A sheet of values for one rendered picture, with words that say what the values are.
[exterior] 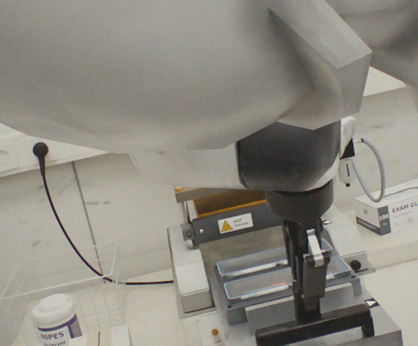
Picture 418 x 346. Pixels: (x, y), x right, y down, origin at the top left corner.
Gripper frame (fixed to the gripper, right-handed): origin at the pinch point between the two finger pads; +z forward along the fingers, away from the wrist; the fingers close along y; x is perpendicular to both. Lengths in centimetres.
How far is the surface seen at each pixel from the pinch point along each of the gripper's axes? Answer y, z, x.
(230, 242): -44, 27, -4
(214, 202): -38.6, 11.0, -6.3
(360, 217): -63, 46, 33
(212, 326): -16.6, 19.4, -12.0
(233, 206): -33.9, 9.2, -3.3
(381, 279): -40, 44, 29
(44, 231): -81, 41, -50
